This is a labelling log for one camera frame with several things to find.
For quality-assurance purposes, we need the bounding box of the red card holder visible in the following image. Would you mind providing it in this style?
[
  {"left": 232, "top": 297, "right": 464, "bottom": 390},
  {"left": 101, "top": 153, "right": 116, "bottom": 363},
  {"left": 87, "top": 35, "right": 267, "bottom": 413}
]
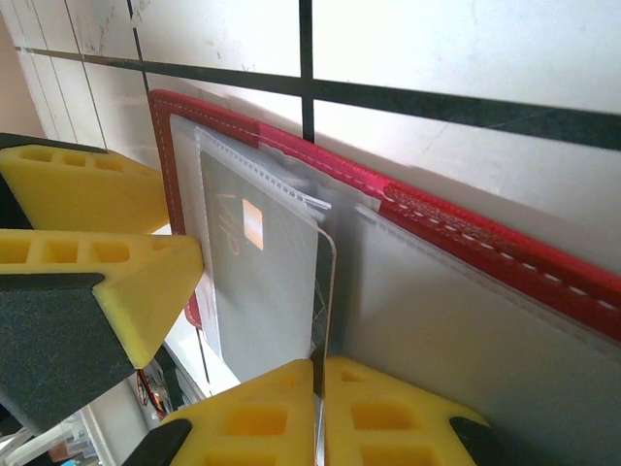
[{"left": 147, "top": 88, "right": 621, "bottom": 466}]

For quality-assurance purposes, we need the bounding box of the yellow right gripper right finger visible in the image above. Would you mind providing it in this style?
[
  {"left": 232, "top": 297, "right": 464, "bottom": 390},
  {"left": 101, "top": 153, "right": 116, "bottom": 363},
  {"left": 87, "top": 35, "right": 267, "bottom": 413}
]
[{"left": 323, "top": 355, "right": 506, "bottom": 466}]

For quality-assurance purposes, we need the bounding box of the white card with red print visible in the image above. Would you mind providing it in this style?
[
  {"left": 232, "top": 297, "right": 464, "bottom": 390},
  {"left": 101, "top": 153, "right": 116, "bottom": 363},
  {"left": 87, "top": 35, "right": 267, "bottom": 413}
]
[{"left": 196, "top": 271, "right": 219, "bottom": 353}]

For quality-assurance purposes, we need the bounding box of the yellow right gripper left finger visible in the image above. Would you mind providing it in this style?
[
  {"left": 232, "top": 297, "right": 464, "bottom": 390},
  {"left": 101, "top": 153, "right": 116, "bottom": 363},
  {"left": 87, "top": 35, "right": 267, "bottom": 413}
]
[{"left": 115, "top": 357, "right": 317, "bottom": 466}]

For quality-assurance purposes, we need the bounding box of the black VIP card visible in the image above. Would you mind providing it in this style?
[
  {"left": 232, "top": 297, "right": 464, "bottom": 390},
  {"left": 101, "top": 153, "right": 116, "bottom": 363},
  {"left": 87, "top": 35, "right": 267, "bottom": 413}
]
[{"left": 197, "top": 145, "right": 340, "bottom": 404}]

